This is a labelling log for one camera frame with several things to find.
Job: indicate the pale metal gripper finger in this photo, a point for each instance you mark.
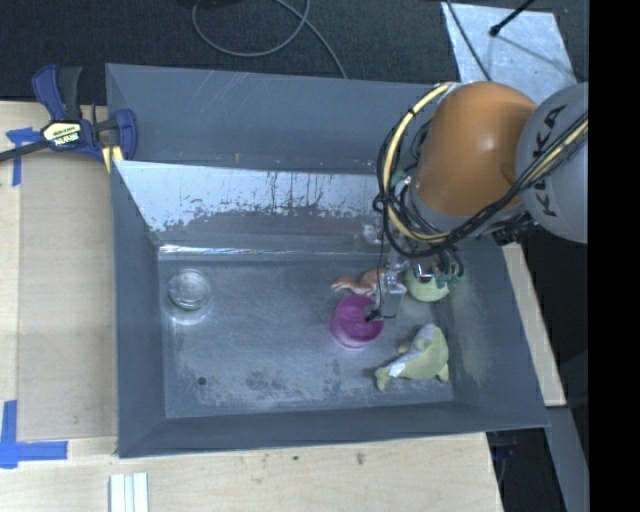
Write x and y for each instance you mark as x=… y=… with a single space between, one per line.
x=393 y=299

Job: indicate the light green round plush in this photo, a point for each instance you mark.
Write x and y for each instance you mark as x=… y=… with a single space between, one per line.
x=425 y=291

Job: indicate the orange toy animal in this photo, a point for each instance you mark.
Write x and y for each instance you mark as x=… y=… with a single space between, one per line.
x=360 y=284

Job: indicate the purple plastic cup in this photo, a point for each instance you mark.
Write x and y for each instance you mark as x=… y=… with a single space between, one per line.
x=352 y=325

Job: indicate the green plush toy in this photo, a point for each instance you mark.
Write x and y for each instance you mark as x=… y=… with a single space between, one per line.
x=425 y=357

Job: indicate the grey metal bin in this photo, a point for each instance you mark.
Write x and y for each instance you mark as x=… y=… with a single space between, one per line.
x=260 y=360

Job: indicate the clear glass cup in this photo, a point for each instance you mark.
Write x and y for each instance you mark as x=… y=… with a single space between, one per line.
x=188 y=290

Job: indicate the pale wood board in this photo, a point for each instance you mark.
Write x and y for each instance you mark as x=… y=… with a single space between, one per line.
x=65 y=300

